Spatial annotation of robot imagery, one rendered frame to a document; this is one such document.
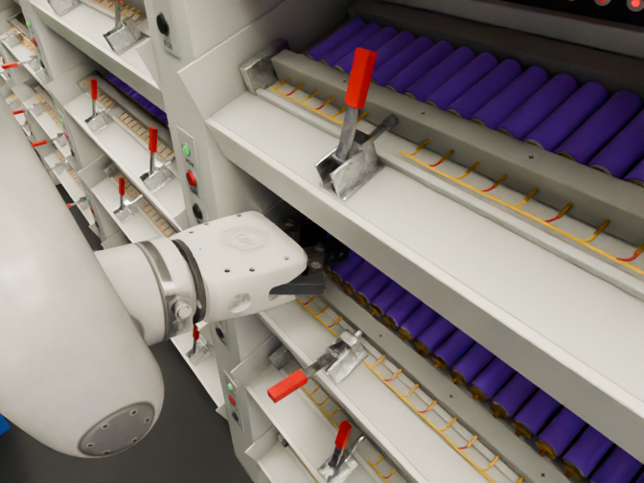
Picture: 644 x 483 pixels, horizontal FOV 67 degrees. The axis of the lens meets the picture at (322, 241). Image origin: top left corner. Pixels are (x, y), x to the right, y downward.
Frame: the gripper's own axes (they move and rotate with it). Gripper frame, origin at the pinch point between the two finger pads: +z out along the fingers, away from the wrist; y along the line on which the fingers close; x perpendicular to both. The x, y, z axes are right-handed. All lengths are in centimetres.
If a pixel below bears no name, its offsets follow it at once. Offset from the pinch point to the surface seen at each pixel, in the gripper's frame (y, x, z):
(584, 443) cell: -28.3, 1.8, 2.4
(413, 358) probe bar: -15.1, 3.2, -1.0
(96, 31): 44.9, -11.8, -7.8
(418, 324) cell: -12.8, 2.2, 1.7
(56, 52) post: 79, -1, -6
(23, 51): 124, 8, -5
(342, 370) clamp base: -10.4, 7.1, -4.4
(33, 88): 146, 25, -1
